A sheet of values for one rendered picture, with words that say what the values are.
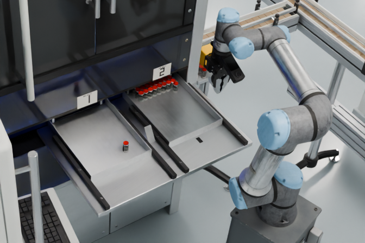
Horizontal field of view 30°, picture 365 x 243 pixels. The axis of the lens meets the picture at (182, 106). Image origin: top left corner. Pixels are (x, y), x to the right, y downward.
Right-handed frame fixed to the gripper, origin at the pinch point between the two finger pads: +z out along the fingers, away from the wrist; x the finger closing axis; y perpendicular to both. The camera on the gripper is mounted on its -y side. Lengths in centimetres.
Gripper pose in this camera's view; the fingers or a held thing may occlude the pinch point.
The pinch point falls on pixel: (219, 91)
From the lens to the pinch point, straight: 256.5
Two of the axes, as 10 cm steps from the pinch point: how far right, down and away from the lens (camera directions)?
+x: -8.2, 3.3, -4.7
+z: -0.9, 7.3, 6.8
